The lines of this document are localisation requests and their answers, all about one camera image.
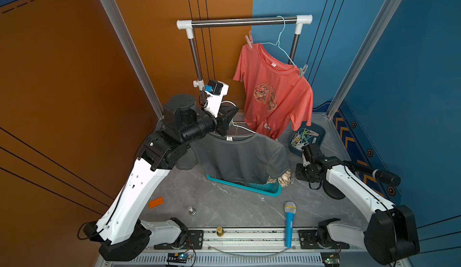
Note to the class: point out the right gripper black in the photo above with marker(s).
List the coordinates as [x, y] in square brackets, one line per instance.
[298, 173]

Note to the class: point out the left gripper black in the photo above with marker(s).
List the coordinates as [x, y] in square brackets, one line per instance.
[221, 122]

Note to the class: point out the white wire hanger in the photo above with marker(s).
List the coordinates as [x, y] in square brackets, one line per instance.
[235, 124]

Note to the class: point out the grey garment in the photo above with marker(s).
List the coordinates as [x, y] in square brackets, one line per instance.
[243, 160]

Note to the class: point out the red t-shirt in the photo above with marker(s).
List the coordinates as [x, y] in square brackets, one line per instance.
[276, 94]

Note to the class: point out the pink clothespin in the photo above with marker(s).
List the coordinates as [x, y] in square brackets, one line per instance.
[249, 39]

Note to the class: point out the grey clothespin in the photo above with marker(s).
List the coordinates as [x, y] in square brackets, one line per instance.
[303, 70]

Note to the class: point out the light green wire hanger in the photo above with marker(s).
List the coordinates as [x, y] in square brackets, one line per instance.
[277, 43]

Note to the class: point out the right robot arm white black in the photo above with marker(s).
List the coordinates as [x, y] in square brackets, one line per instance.
[391, 232]

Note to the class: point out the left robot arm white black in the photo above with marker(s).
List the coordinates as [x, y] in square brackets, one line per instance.
[122, 235]

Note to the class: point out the beige patterned cloth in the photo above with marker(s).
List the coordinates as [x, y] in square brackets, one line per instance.
[284, 180]

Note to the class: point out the dark teal clothespin bin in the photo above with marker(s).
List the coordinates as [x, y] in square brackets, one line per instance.
[306, 135]

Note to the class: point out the blue toy microphone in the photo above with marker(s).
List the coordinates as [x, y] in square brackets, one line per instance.
[290, 210]

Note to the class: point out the teal plastic laundry basket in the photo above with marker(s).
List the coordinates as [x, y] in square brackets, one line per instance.
[269, 189]

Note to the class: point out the right green circuit board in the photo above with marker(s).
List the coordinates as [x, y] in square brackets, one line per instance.
[331, 259]

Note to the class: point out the green circuit board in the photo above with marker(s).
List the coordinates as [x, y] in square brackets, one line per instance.
[179, 259]
[331, 259]

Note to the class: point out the small brass weight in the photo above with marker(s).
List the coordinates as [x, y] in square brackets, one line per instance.
[219, 231]

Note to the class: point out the orange rectangular tag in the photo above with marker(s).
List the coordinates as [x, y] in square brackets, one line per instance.
[155, 202]

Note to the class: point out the metal clothes drying rack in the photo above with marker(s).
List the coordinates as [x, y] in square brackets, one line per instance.
[216, 44]

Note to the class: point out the left green circuit board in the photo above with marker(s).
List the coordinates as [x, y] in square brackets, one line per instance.
[179, 259]

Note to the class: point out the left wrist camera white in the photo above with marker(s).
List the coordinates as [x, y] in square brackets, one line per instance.
[214, 94]

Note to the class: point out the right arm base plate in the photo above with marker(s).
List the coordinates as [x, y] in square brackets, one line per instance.
[311, 239]

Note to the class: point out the aluminium front rail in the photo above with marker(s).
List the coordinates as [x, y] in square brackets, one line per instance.
[239, 240]

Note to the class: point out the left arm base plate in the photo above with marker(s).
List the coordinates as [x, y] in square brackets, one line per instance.
[194, 239]

